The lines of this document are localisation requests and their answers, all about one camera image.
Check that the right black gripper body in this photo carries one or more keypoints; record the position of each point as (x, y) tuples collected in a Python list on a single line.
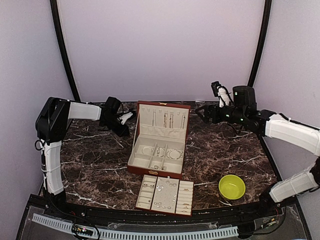
[(218, 118)]

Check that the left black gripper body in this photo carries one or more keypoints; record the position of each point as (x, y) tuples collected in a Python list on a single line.
[(118, 131)]

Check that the red jewelry box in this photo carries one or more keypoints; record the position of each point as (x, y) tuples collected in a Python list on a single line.
[(162, 126)]

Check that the red jewelry tray insert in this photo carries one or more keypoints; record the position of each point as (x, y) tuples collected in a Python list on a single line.
[(166, 195)]

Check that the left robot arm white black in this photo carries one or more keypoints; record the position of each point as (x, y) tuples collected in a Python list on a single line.
[(52, 126)]

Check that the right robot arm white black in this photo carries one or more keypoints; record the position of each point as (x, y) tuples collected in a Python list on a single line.
[(240, 107)]

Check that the thin silver bangle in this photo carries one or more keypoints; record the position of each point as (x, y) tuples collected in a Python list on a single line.
[(147, 150)]

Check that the silver pearl open bangle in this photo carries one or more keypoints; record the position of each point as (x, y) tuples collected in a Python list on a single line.
[(174, 154)]

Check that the lime green bowl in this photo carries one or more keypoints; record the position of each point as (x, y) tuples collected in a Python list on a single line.
[(231, 187)]

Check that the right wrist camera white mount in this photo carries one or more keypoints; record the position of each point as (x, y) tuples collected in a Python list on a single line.
[(221, 93)]

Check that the white slotted cable duct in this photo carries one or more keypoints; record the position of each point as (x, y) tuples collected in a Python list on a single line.
[(123, 231)]

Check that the right black frame post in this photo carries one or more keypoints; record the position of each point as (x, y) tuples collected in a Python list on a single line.
[(261, 42)]

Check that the black frame post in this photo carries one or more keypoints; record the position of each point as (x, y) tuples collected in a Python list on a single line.
[(261, 42), (63, 50)]

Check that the left black frame post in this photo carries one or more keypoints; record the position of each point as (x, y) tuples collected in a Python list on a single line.
[(63, 50)]

